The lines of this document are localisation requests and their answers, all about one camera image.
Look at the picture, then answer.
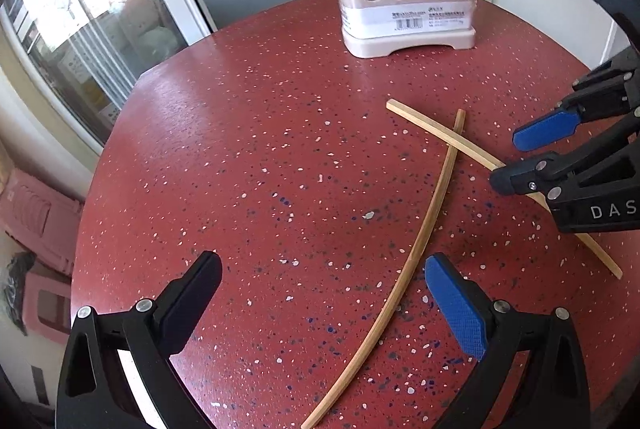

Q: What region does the glass sliding door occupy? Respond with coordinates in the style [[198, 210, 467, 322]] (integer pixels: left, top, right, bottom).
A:
[[0, 0, 211, 150]]

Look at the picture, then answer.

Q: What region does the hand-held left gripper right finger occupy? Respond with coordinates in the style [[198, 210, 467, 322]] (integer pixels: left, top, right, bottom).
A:
[[424, 253, 593, 429]]

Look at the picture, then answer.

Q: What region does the black plastic bag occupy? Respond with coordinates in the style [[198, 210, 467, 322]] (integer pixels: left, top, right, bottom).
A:
[[2, 254, 36, 335]]

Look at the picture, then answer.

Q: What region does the plain bamboo chopstick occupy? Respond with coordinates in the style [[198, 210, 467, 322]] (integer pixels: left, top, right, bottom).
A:
[[386, 99, 623, 280]]

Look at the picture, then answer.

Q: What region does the curved bamboo chopstick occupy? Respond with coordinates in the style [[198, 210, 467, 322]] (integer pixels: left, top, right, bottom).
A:
[[300, 109, 467, 429]]

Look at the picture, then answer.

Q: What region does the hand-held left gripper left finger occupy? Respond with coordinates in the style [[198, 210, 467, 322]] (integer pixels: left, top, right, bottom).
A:
[[55, 251, 223, 429]]

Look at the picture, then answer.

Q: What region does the pink plastic stool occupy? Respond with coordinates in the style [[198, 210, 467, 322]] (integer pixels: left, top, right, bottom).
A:
[[22, 271, 73, 345]]

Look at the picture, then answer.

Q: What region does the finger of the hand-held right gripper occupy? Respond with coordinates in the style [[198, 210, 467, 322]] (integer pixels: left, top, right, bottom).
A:
[[512, 48, 640, 152], [489, 109, 640, 235]]

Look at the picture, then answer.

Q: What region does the stack of pink stools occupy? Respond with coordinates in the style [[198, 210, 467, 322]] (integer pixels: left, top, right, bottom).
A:
[[0, 166, 86, 277]]

